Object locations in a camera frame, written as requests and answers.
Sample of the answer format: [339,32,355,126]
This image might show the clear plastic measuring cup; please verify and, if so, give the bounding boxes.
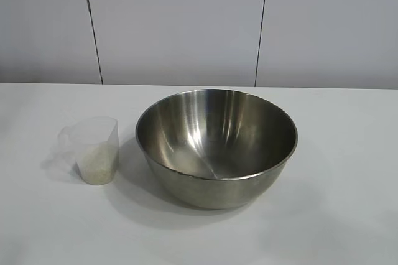
[58,116,121,187]

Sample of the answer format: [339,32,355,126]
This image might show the white rice grains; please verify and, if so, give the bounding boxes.
[76,146,121,186]

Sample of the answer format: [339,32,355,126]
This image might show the stainless steel mixing bowl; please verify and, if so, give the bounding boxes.
[135,89,299,210]

